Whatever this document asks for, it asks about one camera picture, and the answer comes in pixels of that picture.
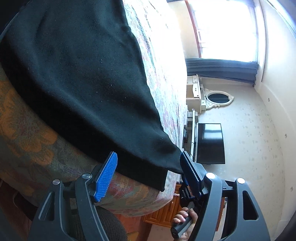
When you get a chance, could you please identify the white tv stand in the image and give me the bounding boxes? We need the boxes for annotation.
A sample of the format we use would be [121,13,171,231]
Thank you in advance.
[183,109,198,162]

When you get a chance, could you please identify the wooden bedside cabinet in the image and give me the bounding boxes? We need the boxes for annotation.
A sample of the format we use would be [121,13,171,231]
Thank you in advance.
[143,182,226,232]

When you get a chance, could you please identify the floral bedspread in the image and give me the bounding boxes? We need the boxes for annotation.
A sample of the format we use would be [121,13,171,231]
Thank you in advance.
[1,1,186,216]

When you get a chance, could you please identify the person right hand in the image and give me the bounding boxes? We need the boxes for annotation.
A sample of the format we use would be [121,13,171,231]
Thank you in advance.
[171,207,198,241]

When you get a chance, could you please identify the white oval vanity mirror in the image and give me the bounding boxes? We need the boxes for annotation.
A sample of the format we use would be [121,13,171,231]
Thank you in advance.
[204,89,234,110]

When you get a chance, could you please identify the cream dressing table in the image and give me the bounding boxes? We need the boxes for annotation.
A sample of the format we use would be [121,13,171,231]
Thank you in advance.
[186,74,205,114]

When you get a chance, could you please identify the right dark blue curtain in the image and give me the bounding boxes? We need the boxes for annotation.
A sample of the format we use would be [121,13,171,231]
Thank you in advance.
[185,58,259,85]

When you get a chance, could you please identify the black flat television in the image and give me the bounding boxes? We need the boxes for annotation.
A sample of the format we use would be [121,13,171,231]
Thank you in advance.
[195,123,226,165]

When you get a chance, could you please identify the dark knee of person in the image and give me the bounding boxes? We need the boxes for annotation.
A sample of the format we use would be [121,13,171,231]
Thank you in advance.
[71,204,129,241]

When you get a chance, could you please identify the window with red frame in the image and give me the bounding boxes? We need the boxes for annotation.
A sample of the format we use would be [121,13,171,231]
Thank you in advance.
[188,1,258,62]

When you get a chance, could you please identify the black studded pants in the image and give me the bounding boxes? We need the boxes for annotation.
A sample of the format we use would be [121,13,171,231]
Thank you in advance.
[1,1,182,191]

